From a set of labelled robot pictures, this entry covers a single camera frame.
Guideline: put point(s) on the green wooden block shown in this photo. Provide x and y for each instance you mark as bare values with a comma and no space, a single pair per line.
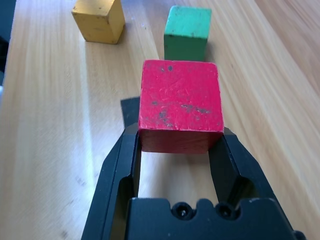
186,32

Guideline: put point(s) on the yellow wooden block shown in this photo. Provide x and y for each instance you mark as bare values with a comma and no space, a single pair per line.
97,20

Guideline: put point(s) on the red wooden block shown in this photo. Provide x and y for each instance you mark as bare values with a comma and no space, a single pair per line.
180,100

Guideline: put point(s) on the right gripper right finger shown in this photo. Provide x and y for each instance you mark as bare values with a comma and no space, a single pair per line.
240,172

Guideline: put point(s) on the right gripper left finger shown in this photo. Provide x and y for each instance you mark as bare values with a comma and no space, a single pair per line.
112,187

